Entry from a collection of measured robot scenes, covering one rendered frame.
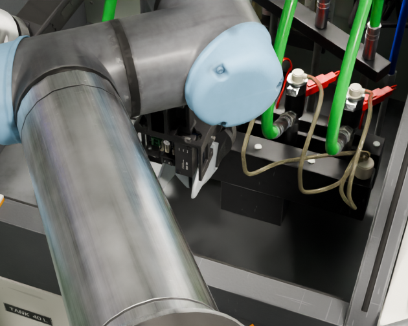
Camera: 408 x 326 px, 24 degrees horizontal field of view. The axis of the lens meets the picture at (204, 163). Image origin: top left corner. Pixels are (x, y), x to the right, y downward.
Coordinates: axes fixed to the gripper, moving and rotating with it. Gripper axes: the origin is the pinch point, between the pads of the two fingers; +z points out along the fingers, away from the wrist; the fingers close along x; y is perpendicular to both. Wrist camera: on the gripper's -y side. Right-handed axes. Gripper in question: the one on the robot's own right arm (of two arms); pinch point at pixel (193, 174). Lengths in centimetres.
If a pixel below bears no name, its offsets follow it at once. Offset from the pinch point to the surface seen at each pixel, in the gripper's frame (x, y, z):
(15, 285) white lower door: -31, -3, 44
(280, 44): 4.2, -17.1, -5.7
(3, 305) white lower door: -34, -3, 52
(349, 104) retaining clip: 12.1, -26.1, 10.4
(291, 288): 11.2, -6.3, 26.6
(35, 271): -26.4, -3.1, 37.5
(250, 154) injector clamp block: -0.5, -24.1, 23.6
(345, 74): 12.2, -17.1, -3.5
